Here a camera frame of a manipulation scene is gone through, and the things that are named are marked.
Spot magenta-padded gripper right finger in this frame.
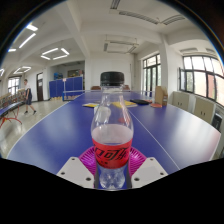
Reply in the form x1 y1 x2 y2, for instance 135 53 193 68
125 146 169 190

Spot clear red-labelled drink bottle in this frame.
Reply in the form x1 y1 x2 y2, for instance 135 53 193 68
90 71 135 191

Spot white low cabinet row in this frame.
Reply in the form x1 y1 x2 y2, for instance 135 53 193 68
171 90 224 135

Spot ceiling air conditioner unit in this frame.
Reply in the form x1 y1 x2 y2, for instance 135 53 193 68
102 39 140 55

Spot ceiling light strips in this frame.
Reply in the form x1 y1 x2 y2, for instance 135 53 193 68
0 22 71 77

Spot large black-framed window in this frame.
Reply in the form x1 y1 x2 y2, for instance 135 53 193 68
178 54 224 108

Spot person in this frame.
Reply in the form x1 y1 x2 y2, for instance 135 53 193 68
22 78 38 116

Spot large yellow book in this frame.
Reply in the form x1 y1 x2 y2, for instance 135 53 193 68
111 100 139 109

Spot blue partition boards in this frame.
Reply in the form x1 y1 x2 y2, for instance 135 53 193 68
48 75 85 100

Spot dark brown door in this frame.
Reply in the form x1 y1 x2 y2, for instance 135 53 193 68
36 71 45 102

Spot blue red-legged table tennis table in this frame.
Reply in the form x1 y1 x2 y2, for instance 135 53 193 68
0 100 27 130

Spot brown cardboard box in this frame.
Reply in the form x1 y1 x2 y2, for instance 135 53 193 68
153 85 170 107

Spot colourful shelf unit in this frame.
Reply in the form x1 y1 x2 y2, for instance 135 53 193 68
0 88 27 108

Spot black-framed glass doors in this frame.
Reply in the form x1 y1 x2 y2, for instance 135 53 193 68
141 52 162 98

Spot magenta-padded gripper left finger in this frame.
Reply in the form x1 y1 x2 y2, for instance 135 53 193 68
56 146 100 190

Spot small yellow and blue book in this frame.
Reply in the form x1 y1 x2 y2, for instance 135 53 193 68
81 102 100 109

